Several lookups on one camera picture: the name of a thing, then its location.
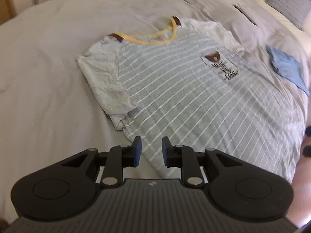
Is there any white bed duvet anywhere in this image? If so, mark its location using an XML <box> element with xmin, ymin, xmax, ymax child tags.
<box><xmin>0</xmin><ymin>0</ymin><xmax>311</xmax><ymax>224</ymax></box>

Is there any grey white-striped t-shirt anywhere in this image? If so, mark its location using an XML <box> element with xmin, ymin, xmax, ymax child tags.
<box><xmin>77</xmin><ymin>17</ymin><xmax>307</xmax><ymax>181</ymax></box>

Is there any dark phone on bed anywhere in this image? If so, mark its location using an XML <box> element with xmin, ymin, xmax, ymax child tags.
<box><xmin>233</xmin><ymin>5</ymin><xmax>257</xmax><ymax>26</ymax></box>

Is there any folded blue t-shirt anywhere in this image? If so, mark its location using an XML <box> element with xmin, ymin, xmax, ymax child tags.
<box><xmin>266</xmin><ymin>45</ymin><xmax>310</xmax><ymax>96</ymax></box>

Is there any brown wooden door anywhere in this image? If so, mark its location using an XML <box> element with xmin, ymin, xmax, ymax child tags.
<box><xmin>0</xmin><ymin>0</ymin><xmax>16</xmax><ymax>24</ymax></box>

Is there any grey checked pillow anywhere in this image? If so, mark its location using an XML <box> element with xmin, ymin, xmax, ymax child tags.
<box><xmin>266</xmin><ymin>0</ymin><xmax>310</xmax><ymax>31</ymax></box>

